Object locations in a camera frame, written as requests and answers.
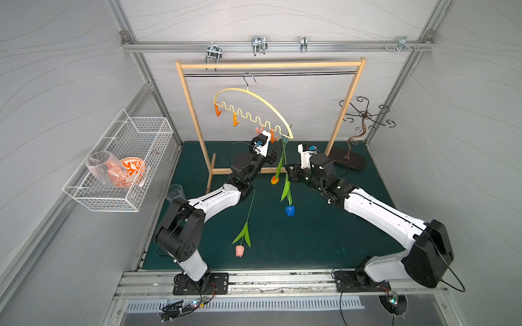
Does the orange yellow tulip flower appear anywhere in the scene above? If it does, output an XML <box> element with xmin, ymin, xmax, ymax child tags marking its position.
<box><xmin>271</xmin><ymin>142</ymin><xmax>286</xmax><ymax>185</ymax></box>

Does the blue tulip flower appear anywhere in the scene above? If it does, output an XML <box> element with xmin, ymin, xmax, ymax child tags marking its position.
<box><xmin>281</xmin><ymin>140</ymin><xmax>296</xmax><ymax>217</ymax></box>

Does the yellow wavy clothes hanger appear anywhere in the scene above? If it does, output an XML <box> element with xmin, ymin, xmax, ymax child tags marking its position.
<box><xmin>213</xmin><ymin>83</ymin><xmax>294</xmax><ymax>140</ymax></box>

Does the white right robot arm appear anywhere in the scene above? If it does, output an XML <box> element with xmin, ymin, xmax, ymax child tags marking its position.
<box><xmin>285</xmin><ymin>152</ymin><xmax>455</xmax><ymax>289</ymax></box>

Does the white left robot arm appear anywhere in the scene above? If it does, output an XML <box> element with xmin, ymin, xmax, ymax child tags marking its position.
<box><xmin>153</xmin><ymin>150</ymin><xmax>278</xmax><ymax>282</ymax></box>

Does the pink tulip flower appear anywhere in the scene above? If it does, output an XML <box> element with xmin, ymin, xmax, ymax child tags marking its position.
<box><xmin>232</xmin><ymin>192</ymin><xmax>256</xmax><ymax>258</ymax></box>

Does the clear faceted drinking glass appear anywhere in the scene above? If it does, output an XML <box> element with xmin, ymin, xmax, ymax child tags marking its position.
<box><xmin>165</xmin><ymin>183</ymin><xmax>186</xmax><ymax>202</ymax></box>

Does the orange white patterned bowl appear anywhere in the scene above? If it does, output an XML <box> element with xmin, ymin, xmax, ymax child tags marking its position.
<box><xmin>115</xmin><ymin>157</ymin><xmax>147</xmax><ymax>187</ymax></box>

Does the clear plastic pitcher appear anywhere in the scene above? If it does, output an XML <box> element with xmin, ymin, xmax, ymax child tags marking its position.
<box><xmin>85</xmin><ymin>151</ymin><xmax>126</xmax><ymax>186</ymax></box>

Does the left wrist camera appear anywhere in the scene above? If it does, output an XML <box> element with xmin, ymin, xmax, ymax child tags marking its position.
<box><xmin>251</xmin><ymin>130</ymin><xmax>271</xmax><ymax>157</ymax></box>

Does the bronze wire jewelry stand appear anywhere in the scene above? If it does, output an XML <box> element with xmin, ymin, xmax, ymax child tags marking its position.
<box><xmin>329</xmin><ymin>96</ymin><xmax>396</xmax><ymax>170</ymax></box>

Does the metal hook bracket middle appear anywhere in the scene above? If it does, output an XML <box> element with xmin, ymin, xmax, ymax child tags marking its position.
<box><xmin>251</xmin><ymin>36</ymin><xmax>268</xmax><ymax>57</ymax></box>

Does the metal hook bracket left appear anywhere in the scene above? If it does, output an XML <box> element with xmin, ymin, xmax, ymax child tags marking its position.
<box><xmin>205</xmin><ymin>43</ymin><xmax>222</xmax><ymax>64</ymax></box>

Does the metal hook bracket small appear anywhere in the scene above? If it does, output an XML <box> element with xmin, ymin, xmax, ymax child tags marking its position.
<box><xmin>300</xmin><ymin>36</ymin><xmax>308</xmax><ymax>53</ymax></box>

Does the wooden clothes rack frame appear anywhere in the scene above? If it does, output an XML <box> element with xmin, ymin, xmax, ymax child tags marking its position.
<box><xmin>175</xmin><ymin>57</ymin><xmax>367</xmax><ymax>193</ymax></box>

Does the white wire wall basket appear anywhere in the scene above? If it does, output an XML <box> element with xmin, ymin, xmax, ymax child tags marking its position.
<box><xmin>63</xmin><ymin>110</ymin><xmax>173</xmax><ymax>212</ymax></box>

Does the metal hook bracket right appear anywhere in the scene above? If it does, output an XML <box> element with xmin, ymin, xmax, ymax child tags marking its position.
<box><xmin>383</xmin><ymin>37</ymin><xmax>420</xmax><ymax>53</ymax></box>

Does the aluminium top rail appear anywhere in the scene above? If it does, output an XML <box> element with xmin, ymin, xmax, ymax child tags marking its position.
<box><xmin>122</xmin><ymin>31</ymin><xmax>436</xmax><ymax>55</ymax></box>

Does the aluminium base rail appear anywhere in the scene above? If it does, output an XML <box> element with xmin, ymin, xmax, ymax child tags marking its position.
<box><xmin>114</xmin><ymin>268</ymin><xmax>449</xmax><ymax>299</ymax></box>

